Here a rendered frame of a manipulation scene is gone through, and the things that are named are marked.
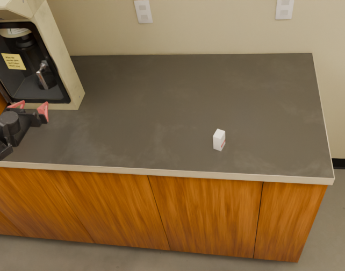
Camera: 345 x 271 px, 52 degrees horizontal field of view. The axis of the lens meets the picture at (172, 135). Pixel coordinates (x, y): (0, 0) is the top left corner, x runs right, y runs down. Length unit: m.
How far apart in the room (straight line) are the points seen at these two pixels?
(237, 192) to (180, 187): 0.23
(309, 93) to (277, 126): 0.23
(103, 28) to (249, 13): 0.71
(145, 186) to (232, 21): 0.84
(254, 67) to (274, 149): 0.48
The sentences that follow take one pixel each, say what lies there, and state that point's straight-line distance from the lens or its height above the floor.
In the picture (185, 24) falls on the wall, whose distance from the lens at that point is 1.73.
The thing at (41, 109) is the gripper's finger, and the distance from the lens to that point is 1.34.
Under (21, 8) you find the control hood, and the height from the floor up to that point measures 1.46.
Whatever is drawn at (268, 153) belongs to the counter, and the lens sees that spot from 1.34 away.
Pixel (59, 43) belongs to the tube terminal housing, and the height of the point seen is 1.24.
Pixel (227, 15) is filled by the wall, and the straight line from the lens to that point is 1.70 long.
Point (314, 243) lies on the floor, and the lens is 2.24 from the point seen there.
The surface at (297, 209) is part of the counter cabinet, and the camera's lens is 1.55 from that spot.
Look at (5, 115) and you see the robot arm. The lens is 1.27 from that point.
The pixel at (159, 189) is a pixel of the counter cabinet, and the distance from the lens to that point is 1.49.
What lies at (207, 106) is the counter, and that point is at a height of 0.94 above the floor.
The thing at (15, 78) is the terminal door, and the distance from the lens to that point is 1.62.
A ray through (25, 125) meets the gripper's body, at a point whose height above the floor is 1.16.
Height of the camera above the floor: 2.00
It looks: 49 degrees down
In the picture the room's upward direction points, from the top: 11 degrees counter-clockwise
